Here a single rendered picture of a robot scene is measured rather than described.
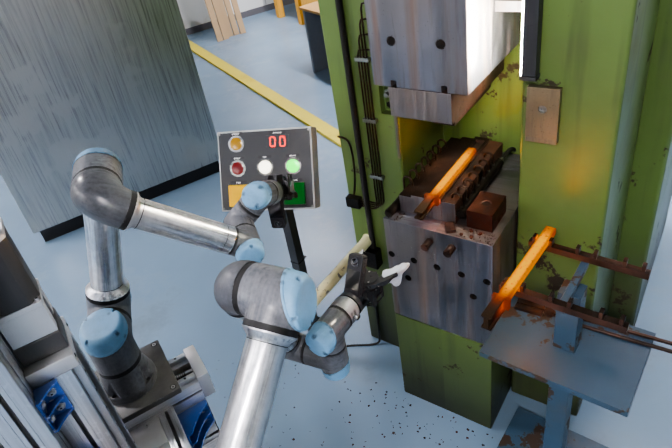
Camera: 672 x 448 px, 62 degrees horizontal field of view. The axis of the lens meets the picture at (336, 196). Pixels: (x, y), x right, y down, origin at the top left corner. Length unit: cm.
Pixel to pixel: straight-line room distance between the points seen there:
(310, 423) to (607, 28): 182
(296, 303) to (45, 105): 295
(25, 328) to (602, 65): 143
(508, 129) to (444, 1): 77
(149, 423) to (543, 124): 138
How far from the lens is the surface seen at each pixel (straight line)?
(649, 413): 259
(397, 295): 210
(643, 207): 232
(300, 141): 191
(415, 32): 159
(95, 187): 138
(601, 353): 179
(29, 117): 387
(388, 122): 193
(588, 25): 158
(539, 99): 166
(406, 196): 186
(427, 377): 237
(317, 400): 256
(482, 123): 219
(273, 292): 112
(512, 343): 177
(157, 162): 411
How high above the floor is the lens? 202
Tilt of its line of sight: 33 degrees down
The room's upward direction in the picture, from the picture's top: 10 degrees counter-clockwise
